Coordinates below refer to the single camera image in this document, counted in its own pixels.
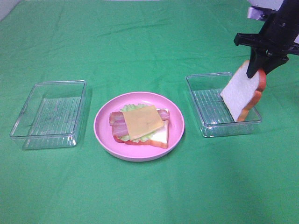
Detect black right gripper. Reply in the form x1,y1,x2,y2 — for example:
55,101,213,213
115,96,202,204
234,14,299,78

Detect bread slice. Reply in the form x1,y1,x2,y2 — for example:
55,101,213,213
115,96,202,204
113,120,169,149
220,60,266,122

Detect yellow cheese slice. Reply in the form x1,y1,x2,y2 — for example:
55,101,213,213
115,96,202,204
122,105,165,141

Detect green lettuce leaf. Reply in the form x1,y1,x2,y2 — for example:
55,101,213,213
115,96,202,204
118,103,162,143

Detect bacon strip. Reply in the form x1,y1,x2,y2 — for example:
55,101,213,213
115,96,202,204
109,109,170,126
109,116,169,139

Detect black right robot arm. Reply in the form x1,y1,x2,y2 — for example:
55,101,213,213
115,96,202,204
234,0,299,78

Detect right clear plastic tray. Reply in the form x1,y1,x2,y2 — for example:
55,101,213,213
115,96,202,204
186,72,262,138

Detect clear plastic tray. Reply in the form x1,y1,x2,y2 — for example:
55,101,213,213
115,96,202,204
186,72,262,138
10,80,86,150

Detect pink round plate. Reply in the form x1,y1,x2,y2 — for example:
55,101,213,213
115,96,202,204
93,91,185,162

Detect left clear plastic tray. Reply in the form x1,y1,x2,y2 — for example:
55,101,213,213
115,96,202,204
10,80,86,150

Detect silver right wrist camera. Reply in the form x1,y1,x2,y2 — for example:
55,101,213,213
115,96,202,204
247,6,273,21

